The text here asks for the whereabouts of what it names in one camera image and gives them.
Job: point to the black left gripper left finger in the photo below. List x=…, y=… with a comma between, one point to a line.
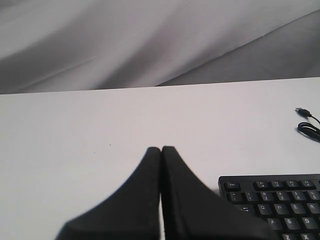
x=130, y=213

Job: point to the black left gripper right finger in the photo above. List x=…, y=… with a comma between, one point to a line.
x=191, y=211

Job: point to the black acer keyboard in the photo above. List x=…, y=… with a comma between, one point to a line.
x=290, y=203

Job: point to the grey backdrop cloth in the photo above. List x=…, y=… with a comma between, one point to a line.
x=72, y=45

